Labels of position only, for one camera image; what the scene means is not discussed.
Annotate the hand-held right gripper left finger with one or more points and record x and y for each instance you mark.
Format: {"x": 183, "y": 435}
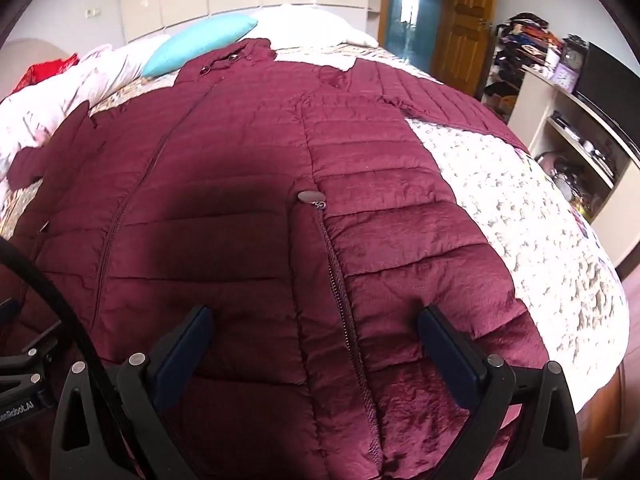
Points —
{"x": 185, "y": 345}

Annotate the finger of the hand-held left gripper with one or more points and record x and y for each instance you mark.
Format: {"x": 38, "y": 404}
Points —
{"x": 30, "y": 367}

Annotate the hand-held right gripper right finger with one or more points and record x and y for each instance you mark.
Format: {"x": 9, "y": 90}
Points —
{"x": 447, "y": 355}

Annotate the maroon quilted puffer jacket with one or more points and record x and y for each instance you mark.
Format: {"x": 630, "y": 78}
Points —
{"x": 260, "y": 160}

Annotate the rack of clothes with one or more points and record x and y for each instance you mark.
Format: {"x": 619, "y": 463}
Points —
{"x": 515, "y": 60}

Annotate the patterned quilt bed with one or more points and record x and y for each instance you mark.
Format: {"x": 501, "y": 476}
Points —
{"x": 540, "y": 230}

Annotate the yellow container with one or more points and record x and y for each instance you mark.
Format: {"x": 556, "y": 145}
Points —
{"x": 582, "y": 205}

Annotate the pink bag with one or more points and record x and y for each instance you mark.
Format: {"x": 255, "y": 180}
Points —
{"x": 550, "y": 164}

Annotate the white shelf cabinet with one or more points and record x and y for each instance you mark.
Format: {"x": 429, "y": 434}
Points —
{"x": 540, "y": 105}

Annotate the pink white duvet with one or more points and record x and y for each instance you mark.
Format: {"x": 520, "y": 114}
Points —
{"x": 70, "y": 90}

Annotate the red cloth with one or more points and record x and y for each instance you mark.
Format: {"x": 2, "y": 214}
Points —
{"x": 45, "y": 70}

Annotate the purple clock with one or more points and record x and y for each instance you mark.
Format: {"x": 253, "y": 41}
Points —
{"x": 566, "y": 80}

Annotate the turquoise pillow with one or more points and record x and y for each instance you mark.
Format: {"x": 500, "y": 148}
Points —
{"x": 200, "y": 42}

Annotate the padded bed headboard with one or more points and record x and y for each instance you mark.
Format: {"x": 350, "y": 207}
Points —
{"x": 25, "y": 57}

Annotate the black television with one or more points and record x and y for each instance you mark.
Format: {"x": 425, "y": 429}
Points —
{"x": 610, "y": 85}

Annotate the black ornate clock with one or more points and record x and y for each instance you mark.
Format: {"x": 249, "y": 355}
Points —
{"x": 574, "y": 55}

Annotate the wooden door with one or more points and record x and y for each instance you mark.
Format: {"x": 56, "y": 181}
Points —
{"x": 465, "y": 20}

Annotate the white pillow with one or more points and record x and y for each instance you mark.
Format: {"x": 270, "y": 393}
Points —
{"x": 310, "y": 22}

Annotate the white wall socket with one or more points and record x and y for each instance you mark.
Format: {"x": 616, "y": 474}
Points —
{"x": 92, "y": 12}

